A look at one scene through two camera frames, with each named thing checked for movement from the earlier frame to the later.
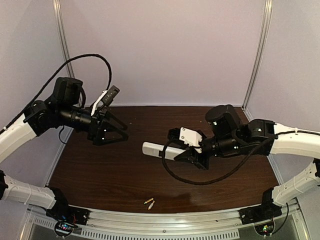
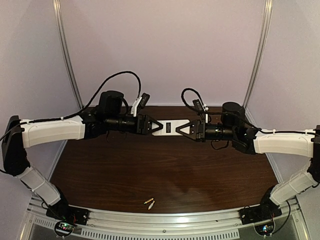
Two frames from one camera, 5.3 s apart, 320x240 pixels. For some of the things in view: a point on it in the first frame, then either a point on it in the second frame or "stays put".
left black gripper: [96, 133] → [142, 124]
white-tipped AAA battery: [151, 205] stays put
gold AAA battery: [144, 203] stays put
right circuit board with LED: [265, 229] stays put
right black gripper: [191, 155] → [199, 130]
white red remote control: [155, 149] → [169, 127]
